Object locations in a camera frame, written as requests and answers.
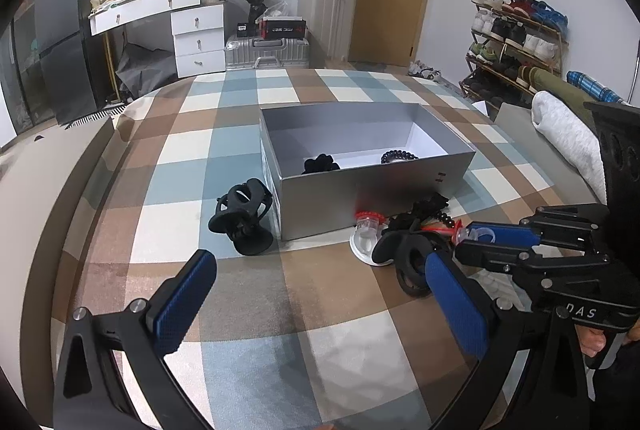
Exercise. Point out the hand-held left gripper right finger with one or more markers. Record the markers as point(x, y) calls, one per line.
point(457, 305)

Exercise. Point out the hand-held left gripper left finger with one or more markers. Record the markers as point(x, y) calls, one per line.
point(185, 300)

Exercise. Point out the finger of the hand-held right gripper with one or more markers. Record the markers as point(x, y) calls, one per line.
point(487, 256)
point(510, 236)

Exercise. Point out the clear plastic hair clip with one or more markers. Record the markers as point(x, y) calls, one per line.
point(475, 236)

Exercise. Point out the black scrunchie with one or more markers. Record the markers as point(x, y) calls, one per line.
point(320, 164)
point(432, 204)

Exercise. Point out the silver cardboard box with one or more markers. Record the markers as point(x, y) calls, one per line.
point(320, 205)

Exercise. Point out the person's right hand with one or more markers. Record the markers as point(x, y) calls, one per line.
point(592, 341)

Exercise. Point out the white round pin badge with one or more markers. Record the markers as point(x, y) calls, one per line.
point(362, 251)

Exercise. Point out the grey panel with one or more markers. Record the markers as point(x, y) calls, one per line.
point(512, 120)

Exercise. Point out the white folded blanket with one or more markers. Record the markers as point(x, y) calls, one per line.
point(567, 135)

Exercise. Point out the small clear red-capped cup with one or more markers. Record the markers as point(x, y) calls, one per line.
point(369, 222)

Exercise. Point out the green rolled mat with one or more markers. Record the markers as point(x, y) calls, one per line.
point(565, 97)

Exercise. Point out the wooden shoe rack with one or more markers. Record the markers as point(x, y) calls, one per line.
point(492, 75)

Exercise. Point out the blue plaid roll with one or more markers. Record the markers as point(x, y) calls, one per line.
point(595, 87)

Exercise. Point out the beige mattress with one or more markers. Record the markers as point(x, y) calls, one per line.
point(35, 200)

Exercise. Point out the pair of sandals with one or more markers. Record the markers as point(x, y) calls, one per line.
point(425, 71)

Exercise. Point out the rows of shoes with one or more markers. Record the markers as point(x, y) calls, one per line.
point(515, 35)

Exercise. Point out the grey metal pole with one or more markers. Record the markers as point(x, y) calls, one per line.
point(636, 75)

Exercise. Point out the striped floor mat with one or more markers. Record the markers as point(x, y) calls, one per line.
point(95, 116)

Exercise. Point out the dark cloth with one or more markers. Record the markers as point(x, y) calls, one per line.
point(145, 75)

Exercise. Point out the yellow stick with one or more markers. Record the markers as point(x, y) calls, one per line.
point(111, 70)

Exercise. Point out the silver suitcase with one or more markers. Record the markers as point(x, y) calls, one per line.
point(265, 55)

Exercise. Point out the white vanity desk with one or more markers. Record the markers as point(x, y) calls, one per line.
point(197, 42)

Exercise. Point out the small black box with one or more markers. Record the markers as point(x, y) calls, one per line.
point(246, 30)

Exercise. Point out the dark glass door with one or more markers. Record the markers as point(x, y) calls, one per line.
point(22, 75)

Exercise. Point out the white suitcase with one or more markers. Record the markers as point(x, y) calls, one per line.
point(327, 20)

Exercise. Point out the black and red box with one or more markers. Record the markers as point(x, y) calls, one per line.
point(282, 28)

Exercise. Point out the dark grey refrigerator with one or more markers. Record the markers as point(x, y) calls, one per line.
point(65, 35)

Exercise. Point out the clear plastic bag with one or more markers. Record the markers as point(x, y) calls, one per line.
point(277, 9)

